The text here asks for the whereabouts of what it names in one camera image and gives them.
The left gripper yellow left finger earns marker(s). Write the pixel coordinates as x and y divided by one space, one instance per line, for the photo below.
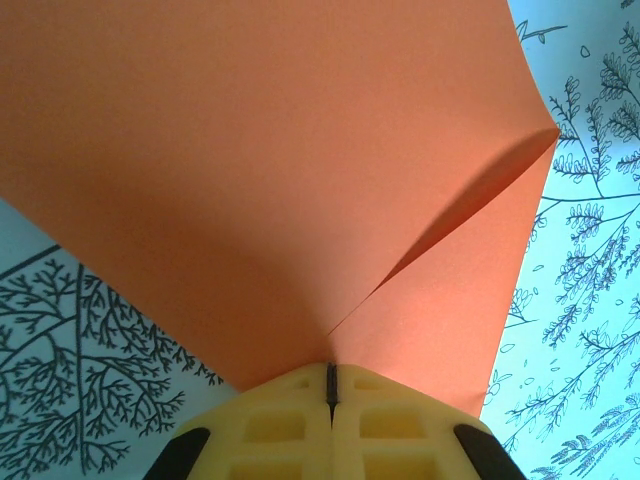
280 435

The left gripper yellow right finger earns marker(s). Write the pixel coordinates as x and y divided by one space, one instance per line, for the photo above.
390 435

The orange square paper sheet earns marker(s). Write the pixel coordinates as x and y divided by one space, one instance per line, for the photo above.
250 150

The floral patterned table mat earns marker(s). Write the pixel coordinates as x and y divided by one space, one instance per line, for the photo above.
590 250

